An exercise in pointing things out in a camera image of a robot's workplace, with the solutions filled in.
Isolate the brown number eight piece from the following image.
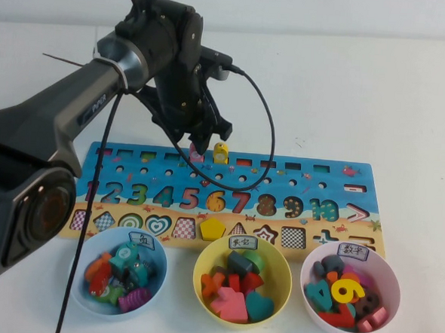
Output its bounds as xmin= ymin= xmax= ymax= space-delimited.
xmin=354 ymin=289 xmax=384 ymax=316

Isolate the green yellow fish piece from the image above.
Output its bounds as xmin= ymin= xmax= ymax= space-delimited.
xmin=93 ymin=283 xmax=125 ymax=307

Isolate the dark grey trapezoid piece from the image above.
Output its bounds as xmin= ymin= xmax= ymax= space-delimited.
xmin=226 ymin=249 xmax=259 ymax=277

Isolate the red number seven piece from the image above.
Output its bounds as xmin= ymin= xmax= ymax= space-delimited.
xmin=316 ymin=301 xmax=358 ymax=330

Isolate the ocean themed wooden puzzle board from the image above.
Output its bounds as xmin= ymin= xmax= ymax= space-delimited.
xmin=57 ymin=138 xmax=392 ymax=262

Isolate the magenta wooden number piece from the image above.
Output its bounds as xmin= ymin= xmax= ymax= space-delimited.
xmin=342 ymin=263 xmax=374 ymax=288

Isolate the green round piece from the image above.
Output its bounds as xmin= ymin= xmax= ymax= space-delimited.
xmin=241 ymin=249 xmax=266 ymax=273

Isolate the red fish piece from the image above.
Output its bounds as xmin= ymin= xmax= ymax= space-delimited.
xmin=87 ymin=262 xmax=114 ymax=298

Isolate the red wooden shape piece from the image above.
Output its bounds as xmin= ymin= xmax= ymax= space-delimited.
xmin=241 ymin=271 xmax=265 ymax=297
xmin=226 ymin=273 xmax=244 ymax=292

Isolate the white cable tie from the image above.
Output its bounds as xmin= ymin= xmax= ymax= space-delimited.
xmin=91 ymin=47 xmax=130 ymax=93

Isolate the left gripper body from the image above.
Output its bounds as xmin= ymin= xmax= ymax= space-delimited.
xmin=135 ymin=61 xmax=238 ymax=146

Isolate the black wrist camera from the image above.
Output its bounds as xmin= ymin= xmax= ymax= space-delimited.
xmin=199 ymin=46 xmax=234 ymax=81

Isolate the teal number four piece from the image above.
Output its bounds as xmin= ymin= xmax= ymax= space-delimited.
xmin=303 ymin=279 xmax=334 ymax=313

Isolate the paper label on pink bowl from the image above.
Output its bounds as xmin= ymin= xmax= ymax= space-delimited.
xmin=336 ymin=243 xmax=370 ymax=261

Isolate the grey wooden number piece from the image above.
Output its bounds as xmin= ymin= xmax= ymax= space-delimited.
xmin=312 ymin=254 xmax=345 ymax=277

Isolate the pink wooden shape piece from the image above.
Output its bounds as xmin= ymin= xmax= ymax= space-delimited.
xmin=208 ymin=285 xmax=250 ymax=323

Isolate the yellow plastic bowl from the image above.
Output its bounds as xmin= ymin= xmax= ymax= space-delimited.
xmin=190 ymin=233 xmax=295 ymax=327

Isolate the purple fish piece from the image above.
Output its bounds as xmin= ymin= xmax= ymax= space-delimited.
xmin=117 ymin=286 xmax=152 ymax=314

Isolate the pink plastic bowl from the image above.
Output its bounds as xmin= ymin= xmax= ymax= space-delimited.
xmin=297 ymin=242 xmax=404 ymax=333

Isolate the orange cross piece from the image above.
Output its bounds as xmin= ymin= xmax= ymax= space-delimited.
xmin=200 ymin=270 xmax=227 ymax=299

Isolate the paper label on yellow bowl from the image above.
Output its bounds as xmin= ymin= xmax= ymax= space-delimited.
xmin=227 ymin=235 xmax=257 ymax=251

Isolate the pink fish piece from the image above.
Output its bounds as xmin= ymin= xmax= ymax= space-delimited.
xmin=188 ymin=141 xmax=206 ymax=163

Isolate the orange wooden number piece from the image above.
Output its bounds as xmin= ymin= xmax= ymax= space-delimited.
xmin=324 ymin=270 xmax=344 ymax=286

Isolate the paper label on blue bowl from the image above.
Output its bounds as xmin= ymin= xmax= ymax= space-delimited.
xmin=128 ymin=231 xmax=157 ymax=251

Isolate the grey green fish piece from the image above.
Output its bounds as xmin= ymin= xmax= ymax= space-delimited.
xmin=122 ymin=260 xmax=153 ymax=289

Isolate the orange fish piece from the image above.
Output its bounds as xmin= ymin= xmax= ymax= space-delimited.
xmin=84 ymin=251 xmax=113 ymax=281

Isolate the teal fish piece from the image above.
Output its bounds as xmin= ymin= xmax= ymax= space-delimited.
xmin=108 ymin=242 xmax=145 ymax=274

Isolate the pink wooden symbol piece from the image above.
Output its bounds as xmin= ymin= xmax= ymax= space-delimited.
xmin=356 ymin=305 xmax=391 ymax=333

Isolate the blue plastic bowl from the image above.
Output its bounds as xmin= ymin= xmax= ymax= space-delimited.
xmin=69 ymin=223 xmax=171 ymax=319

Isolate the teal heart piece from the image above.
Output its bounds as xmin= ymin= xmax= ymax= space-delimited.
xmin=243 ymin=290 xmax=276 ymax=324

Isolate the yellow number six piece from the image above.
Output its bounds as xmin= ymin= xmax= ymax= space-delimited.
xmin=327 ymin=276 xmax=367 ymax=305

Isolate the yellow pentagon piece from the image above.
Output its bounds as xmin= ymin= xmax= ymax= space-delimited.
xmin=198 ymin=217 xmax=227 ymax=243

